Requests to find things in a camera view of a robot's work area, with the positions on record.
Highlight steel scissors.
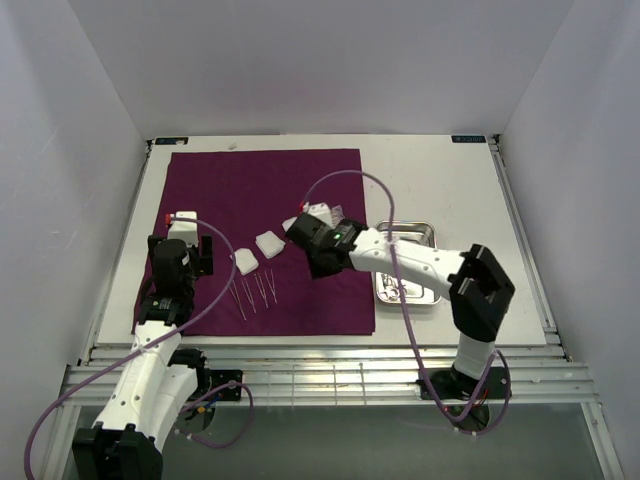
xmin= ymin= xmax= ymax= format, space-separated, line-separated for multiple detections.
xmin=387 ymin=276 xmax=406 ymax=300
xmin=380 ymin=275 xmax=397 ymax=302

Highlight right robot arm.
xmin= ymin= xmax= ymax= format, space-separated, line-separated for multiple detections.
xmin=285 ymin=213 xmax=515 ymax=394

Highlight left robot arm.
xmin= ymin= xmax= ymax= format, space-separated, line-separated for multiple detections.
xmin=72 ymin=233 xmax=213 ymax=479

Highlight clear plastic packet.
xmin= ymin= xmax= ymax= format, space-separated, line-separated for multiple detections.
xmin=329 ymin=205 xmax=345 ymax=227

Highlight right gauze pad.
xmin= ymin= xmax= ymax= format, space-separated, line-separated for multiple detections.
xmin=282 ymin=217 xmax=296 ymax=231

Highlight gauze pad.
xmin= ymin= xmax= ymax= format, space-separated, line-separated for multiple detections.
xmin=282 ymin=217 xmax=296 ymax=231
xmin=233 ymin=248 xmax=259 ymax=276
xmin=255 ymin=231 xmax=285 ymax=259

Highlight middle gauze pad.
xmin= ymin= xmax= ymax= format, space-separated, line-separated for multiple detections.
xmin=255 ymin=231 xmax=285 ymax=259

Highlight left gauze pad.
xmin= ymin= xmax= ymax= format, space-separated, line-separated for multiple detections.
xmin=233 ymin=248 xmax=259 ymax=276

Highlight purple cloth mat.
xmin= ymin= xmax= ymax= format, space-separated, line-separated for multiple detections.
xmin=153 ymin=149 xmax=375 ymax=337

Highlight stainless steel tray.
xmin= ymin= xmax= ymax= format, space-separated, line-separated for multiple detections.
xmin=375 ymin=220 xmax=440 ymax=306

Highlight left blue label sticker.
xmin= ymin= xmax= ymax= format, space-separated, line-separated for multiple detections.
xmin=154 ymin=137 xmax=189 ymax=146

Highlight blue label sticker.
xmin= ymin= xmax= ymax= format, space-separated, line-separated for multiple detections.
xmin=451 ymin=135 xmax=487 ymax=144
xmin=154 ymin=137 xmax=189 ymax=146

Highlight right blue label sticker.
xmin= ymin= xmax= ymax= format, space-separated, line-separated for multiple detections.
xmin=451 ymin=135 xmax=487 ymax=144

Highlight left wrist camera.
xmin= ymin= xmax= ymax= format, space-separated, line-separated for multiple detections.
xmin=167 ymin=211 xmax=199 ymax=247

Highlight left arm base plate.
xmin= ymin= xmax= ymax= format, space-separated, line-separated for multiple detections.
xmin=194 ymin=368 xmax=244 ymax=402

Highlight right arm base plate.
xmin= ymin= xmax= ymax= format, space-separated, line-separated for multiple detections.
xmin=429 ymin=367 xmax=511 ymax=401

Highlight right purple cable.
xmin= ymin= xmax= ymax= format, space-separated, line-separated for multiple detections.
xmin=302 ymin=170 xmax=512 ymax=437

